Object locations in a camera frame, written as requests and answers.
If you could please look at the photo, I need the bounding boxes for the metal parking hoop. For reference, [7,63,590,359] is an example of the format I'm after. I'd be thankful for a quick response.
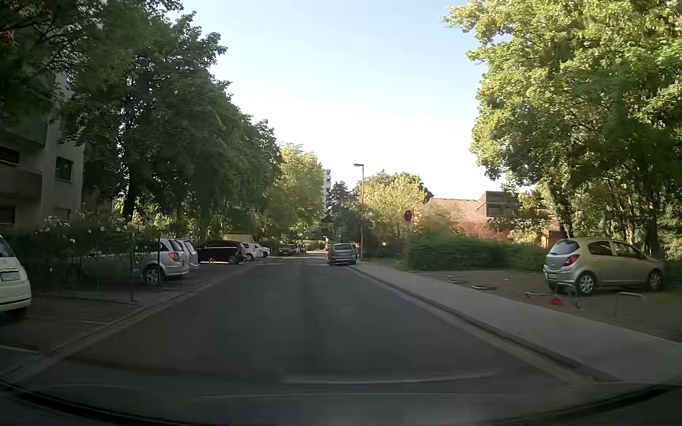
[554,283,581,310]
[615,291,645,317]

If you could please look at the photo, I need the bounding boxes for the lamp post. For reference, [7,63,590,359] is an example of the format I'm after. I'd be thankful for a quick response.
[353,163,365,261]

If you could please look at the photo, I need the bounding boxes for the grey car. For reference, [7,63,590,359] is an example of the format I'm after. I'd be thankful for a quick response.
[327,243,358,266]

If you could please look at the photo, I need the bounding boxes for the green hedge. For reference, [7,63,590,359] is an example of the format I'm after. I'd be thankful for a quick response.
[405,234,549,272]

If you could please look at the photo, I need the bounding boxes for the black van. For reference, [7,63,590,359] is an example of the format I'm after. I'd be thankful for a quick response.
[195,239,246,265]

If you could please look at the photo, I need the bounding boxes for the row of trees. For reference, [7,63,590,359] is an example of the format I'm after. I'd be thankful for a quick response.
[0,0,325,243]

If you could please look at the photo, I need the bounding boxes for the car's own bonnet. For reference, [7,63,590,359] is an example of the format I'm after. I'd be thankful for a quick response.
[0,366,682,426]

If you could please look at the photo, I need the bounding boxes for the red brick building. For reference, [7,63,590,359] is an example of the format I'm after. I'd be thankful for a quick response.
[427,191,564,248]

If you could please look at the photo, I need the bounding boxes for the pale paved pavement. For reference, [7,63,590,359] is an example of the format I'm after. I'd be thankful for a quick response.
[350,262,682,382]

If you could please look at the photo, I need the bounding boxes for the grey asphalt road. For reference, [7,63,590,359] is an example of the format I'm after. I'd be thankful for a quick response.
[0,253,608,409]

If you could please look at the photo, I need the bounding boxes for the silver hatchback car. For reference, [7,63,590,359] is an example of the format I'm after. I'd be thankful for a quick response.
[543,237,665,296]

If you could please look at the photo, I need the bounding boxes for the white flowering bush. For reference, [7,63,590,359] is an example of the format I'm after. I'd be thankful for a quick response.
[0,210,158,291]

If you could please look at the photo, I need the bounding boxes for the orange and grey building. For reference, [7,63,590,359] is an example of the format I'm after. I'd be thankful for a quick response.
[0,6,87,232]

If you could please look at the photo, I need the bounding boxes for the paved parking area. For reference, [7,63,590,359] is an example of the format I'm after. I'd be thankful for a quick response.
[418,269,682,350]

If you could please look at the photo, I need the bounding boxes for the large green trees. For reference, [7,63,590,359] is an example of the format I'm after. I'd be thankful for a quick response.
[444,0,682,258]

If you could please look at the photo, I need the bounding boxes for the silver estate car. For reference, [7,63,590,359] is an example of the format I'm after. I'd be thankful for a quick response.
[81,238,190,285]

